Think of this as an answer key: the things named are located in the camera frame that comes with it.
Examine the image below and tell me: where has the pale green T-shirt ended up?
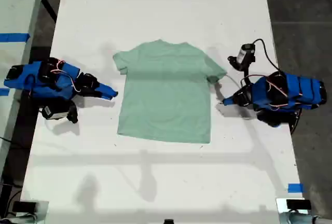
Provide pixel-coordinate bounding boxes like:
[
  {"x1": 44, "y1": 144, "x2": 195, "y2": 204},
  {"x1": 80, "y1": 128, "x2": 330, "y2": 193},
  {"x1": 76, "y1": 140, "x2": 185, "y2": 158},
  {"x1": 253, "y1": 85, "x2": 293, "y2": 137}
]
[{"x1": 112, "y1": 39, "x2": 228, "y2": 144}]

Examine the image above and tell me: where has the long blue tape strip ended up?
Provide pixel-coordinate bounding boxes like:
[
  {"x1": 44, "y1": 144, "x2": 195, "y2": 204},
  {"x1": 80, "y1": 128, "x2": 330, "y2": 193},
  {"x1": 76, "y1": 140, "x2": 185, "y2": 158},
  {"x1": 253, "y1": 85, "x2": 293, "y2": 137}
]
[{"x1": 0, "y1": 33, "x2": 31, "y2": 44}]

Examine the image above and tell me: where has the square blue tape piece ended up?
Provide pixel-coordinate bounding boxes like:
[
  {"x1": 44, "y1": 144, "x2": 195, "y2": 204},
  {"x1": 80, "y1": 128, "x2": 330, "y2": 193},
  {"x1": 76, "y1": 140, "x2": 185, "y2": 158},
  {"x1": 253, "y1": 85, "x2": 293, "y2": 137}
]
[{"x1": 287, "y1": 183, "x2": 305, "y2": 194}]

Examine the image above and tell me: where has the pale side table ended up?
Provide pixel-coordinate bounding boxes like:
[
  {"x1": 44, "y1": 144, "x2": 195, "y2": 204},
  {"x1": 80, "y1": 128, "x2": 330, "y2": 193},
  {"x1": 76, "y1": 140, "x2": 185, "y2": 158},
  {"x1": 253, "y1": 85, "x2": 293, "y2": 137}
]
[{"x1": 0, "y1": 0, "x2": 49, "y2": 178}]

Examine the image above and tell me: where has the shiny metal plate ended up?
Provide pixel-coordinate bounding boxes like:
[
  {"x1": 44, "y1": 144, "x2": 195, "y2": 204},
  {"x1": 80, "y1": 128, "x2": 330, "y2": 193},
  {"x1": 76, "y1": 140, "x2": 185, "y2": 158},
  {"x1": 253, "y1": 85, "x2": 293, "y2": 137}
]
[
  {"x1": 275, "y1": 197, "x2": 310, "y2": 224},
  {"x1": 20, "y1": 200, "x2": 50, "y2": 224}
]

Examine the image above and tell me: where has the thin white cable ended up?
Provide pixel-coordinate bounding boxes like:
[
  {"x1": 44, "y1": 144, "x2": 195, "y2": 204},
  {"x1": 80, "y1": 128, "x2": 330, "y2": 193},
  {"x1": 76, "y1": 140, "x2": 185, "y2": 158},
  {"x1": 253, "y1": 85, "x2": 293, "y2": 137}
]
[{"x1": 224, "y1": 74, "x2": 242, "y2": 89}]

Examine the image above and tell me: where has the black camera box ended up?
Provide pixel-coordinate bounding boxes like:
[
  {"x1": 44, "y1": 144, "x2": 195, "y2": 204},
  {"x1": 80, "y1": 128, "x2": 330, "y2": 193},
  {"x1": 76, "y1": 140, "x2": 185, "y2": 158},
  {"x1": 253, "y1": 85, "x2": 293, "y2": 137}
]
[
  {"x1": 227, "y1": 43, "x2": 257, "y2": 71},
  {"x1": 40, "y1": 105, "x2": 68, "y2": 121}
]

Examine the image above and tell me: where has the black camera cable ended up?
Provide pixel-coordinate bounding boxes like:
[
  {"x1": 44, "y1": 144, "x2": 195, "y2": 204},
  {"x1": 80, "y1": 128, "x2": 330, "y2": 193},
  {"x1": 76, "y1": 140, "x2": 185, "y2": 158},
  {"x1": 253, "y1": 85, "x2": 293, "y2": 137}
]
[{"x1": 252, "y1": 38, "x2": 280, "y2": 71}]

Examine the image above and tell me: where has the black table frame leg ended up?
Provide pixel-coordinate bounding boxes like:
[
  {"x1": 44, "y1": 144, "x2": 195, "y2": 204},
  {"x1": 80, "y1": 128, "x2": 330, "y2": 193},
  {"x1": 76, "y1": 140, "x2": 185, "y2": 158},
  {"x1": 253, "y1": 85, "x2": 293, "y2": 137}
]
[{"x1": 42, "y1": 0, "x2": 59, "y2": 24}]

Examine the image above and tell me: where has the thin black floor cable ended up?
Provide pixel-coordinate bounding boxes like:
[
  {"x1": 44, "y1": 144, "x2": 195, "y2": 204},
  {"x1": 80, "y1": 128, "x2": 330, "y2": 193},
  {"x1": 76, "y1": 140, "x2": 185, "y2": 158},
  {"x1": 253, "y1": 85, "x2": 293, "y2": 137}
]
[{"x1": 0, "y1": 136, "x2": 17, "y2": 146}]

